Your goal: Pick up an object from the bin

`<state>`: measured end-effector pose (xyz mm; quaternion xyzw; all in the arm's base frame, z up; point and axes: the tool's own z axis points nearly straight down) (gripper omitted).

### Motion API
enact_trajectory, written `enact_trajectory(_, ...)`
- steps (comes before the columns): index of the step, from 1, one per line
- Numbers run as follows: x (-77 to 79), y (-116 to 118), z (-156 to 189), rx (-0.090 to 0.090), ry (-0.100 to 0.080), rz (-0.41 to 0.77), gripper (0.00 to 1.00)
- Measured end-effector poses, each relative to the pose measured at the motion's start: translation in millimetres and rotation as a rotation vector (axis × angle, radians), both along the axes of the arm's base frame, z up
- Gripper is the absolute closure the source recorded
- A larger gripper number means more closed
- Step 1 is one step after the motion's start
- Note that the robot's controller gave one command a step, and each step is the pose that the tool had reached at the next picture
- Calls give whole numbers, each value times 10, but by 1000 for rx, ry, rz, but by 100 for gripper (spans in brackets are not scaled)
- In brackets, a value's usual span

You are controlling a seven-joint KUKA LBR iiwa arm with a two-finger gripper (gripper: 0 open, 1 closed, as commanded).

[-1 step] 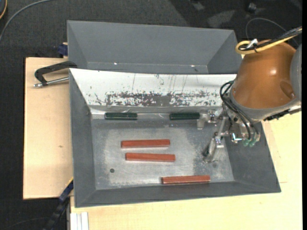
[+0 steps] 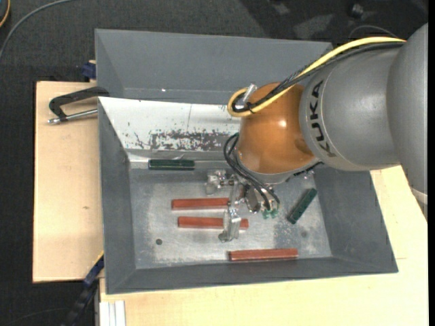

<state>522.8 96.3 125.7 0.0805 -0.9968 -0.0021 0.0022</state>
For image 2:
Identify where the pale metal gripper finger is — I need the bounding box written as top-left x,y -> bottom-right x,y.
228,217 -> 243,240
218,207 -> 239,244

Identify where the red-brown flat block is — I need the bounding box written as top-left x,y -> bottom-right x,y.
177,215 -> 250,231
228,247 -> 300,262
171,197 -> 232,211

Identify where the clear glass small object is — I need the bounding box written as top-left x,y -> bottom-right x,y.
205,169 -> 226,196

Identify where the dark green flat block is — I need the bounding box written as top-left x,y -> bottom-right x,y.
286,187 -> 318,225
147,158 -> 196,172

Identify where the grey metal bin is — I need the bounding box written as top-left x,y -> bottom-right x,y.
94,28 -> 399,295

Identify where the pale flat board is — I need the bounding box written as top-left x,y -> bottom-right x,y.
32,81 -> 105,283

